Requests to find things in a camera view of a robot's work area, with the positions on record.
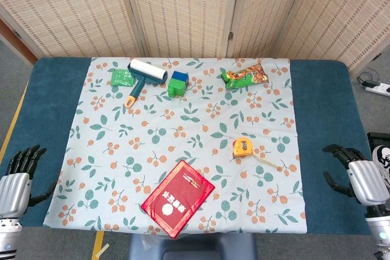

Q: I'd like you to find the red certificate book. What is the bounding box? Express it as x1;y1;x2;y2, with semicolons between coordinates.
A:
140;159;216;240

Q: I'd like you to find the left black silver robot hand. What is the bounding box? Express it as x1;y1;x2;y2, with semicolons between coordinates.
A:
0;144;58;217

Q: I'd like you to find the black box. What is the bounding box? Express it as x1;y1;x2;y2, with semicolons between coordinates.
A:
367;132;390;155

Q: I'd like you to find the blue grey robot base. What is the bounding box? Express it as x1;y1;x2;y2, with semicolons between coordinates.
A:
127;232;258;260

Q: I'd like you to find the woven folding screen panel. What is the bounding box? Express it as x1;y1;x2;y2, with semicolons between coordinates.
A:
274;0;390;72
120;0;241;58
227;0;308;58
0;0;147;58

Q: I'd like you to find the white black sneaker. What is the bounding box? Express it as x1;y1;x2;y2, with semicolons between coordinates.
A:
372;145;390;188

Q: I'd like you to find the green blue toy block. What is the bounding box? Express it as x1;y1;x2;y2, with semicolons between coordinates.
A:
167;70;190;99

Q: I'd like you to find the teal white lint roller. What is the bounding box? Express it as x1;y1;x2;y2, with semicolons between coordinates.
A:
124;58;169;109

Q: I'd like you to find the small green packet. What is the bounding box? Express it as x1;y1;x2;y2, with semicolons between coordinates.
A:
110;69;136;87

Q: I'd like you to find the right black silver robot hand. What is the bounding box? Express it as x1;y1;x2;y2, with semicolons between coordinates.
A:
322;144;390;206

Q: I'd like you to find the blue table cover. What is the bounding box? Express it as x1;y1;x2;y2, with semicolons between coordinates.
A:
0;57;381;236

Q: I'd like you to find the white power strip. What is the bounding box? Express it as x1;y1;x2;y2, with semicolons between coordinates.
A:
364;82;390;96

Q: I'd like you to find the green orange snack bag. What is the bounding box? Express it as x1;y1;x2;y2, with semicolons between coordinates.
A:
221;62;270;91

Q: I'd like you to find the yellow tape measure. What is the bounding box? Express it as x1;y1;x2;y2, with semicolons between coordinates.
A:
232;137;283;172

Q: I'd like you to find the floral tablecloth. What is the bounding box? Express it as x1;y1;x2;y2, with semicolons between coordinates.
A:
42;57;307;236

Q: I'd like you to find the brown wooden door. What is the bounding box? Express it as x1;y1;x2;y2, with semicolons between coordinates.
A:
0;18;39;66

